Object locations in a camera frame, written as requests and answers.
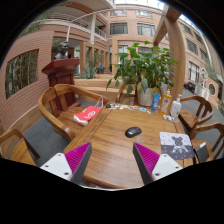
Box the red wooden pedestal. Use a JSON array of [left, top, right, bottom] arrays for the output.
[[41, 58, 81, 108]]

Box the wooden chair behind table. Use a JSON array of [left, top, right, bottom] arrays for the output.
[[116, 84, 136, 105]]

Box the black computer mouse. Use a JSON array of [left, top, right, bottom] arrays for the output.
[[125, 127, 142, 138]]

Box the white pump bottle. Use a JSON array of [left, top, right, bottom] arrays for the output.
[[170, 94, 182, 117]]

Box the wooden chair left near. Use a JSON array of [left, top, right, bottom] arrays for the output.
[[0, 129, 39, 166]]

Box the wooden chair right near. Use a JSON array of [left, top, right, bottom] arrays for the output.
[[191, 122, 224, 164]]

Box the wooden armchair left far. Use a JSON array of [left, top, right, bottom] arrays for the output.
[[38, 84, 109, 141]]

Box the green potted plant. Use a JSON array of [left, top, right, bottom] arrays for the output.
[[107, 43, 177, 106]]

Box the dark bust statue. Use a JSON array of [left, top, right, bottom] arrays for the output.
[[54, 41, 68, 60]]

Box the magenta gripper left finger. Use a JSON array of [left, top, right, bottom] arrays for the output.
[[40, 142, 93, 186]]

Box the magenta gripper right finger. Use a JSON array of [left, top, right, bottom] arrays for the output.
[[132, 142, 184, 186]]

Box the wooden pergola post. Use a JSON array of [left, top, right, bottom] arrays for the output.
[[153, 5, 186, 99]]

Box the blue tube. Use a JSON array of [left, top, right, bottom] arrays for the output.
[[151, 93, 160, 112]]

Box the yellow bottle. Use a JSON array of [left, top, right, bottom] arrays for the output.
[[161, 90, 172, 114]]

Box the wooden chair right far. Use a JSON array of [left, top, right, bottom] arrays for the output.
[[179, 95, 214, 132]]

